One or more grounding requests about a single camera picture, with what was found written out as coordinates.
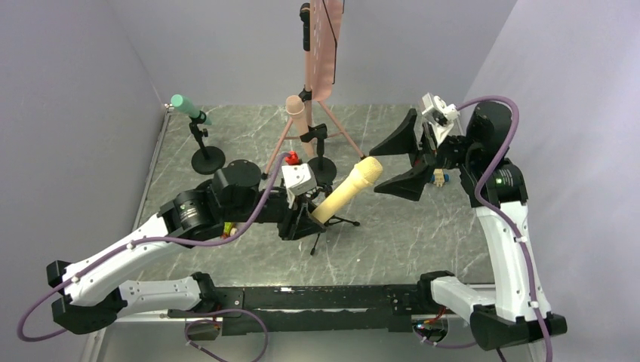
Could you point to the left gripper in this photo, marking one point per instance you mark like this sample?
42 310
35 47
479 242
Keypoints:
298 219

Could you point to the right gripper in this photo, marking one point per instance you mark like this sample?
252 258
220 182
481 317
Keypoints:
424 158

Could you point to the yellow microphone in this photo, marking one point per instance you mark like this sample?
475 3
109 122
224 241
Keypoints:
363 175

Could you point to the black shock mount tripod stand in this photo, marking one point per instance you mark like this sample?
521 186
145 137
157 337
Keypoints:
334 220

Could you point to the black round-base mic stand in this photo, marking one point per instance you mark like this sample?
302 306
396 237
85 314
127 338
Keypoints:
324 169
207 159

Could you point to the pink microphone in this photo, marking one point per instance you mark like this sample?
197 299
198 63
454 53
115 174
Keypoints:
295 108

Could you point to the teal microphone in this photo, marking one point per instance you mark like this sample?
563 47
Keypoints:
184 105

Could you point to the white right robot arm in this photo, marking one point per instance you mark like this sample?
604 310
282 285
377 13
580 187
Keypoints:
519 312

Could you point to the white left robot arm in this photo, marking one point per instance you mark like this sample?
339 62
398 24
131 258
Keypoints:
98 290

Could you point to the pink music stand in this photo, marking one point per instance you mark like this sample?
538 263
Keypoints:
322 21

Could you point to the beige toy car blue wheels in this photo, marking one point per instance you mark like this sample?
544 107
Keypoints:
440 178

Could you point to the colourful toy block car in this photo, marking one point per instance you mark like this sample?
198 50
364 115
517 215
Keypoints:
229 229

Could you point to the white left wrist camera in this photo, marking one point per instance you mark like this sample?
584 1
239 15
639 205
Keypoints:
298 176

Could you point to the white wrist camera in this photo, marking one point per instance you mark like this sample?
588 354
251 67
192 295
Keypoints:
298 176
439 115

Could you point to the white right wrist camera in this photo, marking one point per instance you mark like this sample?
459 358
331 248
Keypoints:
439 115

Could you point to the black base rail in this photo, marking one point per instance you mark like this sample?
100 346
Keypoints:
391 307

